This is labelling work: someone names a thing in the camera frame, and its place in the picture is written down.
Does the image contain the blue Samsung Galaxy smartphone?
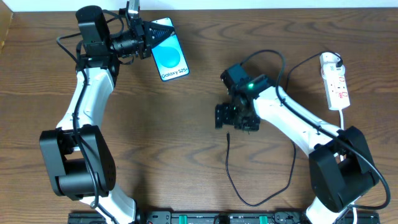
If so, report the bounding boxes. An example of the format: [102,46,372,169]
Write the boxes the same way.
[152,32,190,82]

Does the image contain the black charger cable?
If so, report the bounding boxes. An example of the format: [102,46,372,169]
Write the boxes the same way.
[225,51,344,208]

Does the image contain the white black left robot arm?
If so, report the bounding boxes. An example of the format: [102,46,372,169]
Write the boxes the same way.
[39,6,175,223]

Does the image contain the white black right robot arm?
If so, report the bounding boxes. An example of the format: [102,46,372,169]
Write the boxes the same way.
[215,63,381,223]

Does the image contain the white charger adapter plug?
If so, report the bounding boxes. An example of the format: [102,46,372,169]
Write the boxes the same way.
[321,62,346,80]

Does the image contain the white power strip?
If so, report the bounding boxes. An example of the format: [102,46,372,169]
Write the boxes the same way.
[319,52,351,111]

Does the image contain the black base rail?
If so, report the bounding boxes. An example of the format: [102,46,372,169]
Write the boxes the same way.
[67,211,381,224]

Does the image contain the white power strip cord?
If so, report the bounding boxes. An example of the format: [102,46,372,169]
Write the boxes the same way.
[338,108,358,224]

